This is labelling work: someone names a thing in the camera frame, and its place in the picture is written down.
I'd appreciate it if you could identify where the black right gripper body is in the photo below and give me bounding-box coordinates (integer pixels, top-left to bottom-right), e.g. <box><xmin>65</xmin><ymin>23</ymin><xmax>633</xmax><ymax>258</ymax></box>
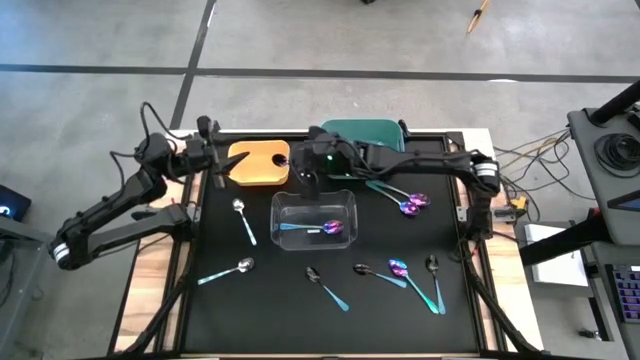
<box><xmin>298</xmin><ymin>142</ymin><xmax>325</xmax><ymax>174</ymax></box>

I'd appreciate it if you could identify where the grey keyboard desk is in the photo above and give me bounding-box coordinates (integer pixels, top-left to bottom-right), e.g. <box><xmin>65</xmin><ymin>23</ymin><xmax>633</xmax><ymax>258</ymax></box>
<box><xmin>582</xmin><ymin>242</ymin><xmax>640</xmax><ymax>360</ymax></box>

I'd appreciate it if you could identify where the black table mat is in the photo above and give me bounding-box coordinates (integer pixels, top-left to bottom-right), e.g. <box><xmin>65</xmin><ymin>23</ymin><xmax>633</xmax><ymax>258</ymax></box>
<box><xmin>182</xmin><ymin>134</ymin><xmax>480</xmax><ymax>354</ymax></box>

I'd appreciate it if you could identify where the black frame strut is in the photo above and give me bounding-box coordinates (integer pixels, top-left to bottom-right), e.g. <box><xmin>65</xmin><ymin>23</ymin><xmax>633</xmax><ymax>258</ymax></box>
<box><xmin>122</xmin><ymin>244</ymin><xmax>199</xmax><ymax>355</ymax></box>
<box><xmin>462</xmin><ymin>244</ymin><xmax>539</xmax><ymax>355</ymax></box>

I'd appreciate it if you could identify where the teal plastic bin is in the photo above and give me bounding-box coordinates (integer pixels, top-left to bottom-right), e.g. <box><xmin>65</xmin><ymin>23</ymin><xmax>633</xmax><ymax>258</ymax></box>
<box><xmin>319</xmin><ymin>118</ymin><xmax>407</xmax><ymax>180</ymax></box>

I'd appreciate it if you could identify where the grey side table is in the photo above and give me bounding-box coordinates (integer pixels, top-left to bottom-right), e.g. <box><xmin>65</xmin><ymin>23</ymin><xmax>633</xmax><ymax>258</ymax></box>
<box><xmin>0</xmin><ymin>214</ymin><xmax>82</xmax><ymax>360</ymax></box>

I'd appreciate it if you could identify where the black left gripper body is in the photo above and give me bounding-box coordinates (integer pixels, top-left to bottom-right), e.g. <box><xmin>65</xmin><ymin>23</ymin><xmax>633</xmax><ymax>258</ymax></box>
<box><xmin>185</xmin><ymin>135</ymin><xmax>225</xmax><ymax>190</ymax></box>

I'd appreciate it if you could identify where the clear plastic bin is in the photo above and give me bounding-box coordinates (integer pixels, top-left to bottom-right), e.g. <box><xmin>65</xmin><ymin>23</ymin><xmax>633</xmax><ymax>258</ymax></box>
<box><xmin>269</xmin><ymin>189</ymin><xmax>359</xmax><ymax>252</ymax></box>

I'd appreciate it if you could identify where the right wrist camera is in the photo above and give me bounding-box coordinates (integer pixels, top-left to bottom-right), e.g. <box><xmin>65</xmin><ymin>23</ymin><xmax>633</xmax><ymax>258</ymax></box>
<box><xmin>301</xmin><ymin>172</ymin><xmax>321</xmax><ymax>200</ymax></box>

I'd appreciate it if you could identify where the black diagonal bar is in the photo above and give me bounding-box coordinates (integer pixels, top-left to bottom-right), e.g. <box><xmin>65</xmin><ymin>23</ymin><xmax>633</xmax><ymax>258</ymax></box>
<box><xmin>518</xmin><ymin>212</ymin><xmax>609</xmax><ymax>267</ymax></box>

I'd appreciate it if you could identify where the yellow plastic bin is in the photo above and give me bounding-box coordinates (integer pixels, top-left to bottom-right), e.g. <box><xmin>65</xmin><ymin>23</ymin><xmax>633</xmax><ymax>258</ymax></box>
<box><xmin>226</xmin><ymin>139</ymin><xmax>292</xmax><ymax>187</ymax></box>

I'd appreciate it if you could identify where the black pole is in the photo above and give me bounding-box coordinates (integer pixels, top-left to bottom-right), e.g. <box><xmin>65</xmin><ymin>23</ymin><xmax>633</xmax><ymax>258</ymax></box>
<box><xmin>588</xmin><ymin>79</ymin><xmax>640</xmax><ymax>126</ymax></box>

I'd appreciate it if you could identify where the floor cable bundle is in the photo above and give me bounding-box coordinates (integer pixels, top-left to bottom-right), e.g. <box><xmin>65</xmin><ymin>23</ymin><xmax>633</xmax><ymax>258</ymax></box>
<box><xmin>493</xmin><ymin>128</ymin><xmax>599</xmax><ymax>202</ymax></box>

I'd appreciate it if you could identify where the black keyboard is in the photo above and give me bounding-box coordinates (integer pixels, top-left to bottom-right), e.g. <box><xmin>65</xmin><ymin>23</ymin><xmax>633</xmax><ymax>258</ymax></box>
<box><xmin>612</xmin><ymin>264</ymin><xmax>640</xmax><ymax>324</ymax></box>

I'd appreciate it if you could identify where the silver spoon checkered handle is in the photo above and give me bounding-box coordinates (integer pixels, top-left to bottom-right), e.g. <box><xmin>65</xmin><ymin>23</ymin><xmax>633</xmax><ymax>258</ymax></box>
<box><xmin>197</xmin><ymin>256</ymin><xmax>256</xmax><ymax>287</ymax></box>
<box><xmin>231</xmin><ymin>198</ymin><xmax>258</xmax><ymax>247</ymax></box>

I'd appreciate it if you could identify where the black device blue light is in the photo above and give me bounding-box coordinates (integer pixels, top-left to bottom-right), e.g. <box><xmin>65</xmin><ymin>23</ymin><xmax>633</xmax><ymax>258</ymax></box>
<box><xmin>0</xmin><ymin>184</ymin><xmax>32</xmax><ymax>224</ymax></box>

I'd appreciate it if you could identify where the black cable coil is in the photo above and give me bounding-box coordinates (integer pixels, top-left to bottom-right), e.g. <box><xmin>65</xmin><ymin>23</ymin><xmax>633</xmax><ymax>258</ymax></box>
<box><xmin>593</xmin><ymin>132</ymin><xmax>640</xmax><ymax>180</ymax></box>

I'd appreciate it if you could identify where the white box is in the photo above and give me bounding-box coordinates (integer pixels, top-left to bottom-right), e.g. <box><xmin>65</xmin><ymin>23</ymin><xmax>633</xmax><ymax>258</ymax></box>
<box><xmin>523</xmin><ymin>225</ymin><xmax>590</xmax><ymax>289</ymax></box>

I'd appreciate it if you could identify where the yellow floor cable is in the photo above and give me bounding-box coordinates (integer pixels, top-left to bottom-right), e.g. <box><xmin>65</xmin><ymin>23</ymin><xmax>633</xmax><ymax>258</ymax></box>
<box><xmin>465</xmin><ymin>0</ymin><xmax>494</xmax><ymax>36</ymax></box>

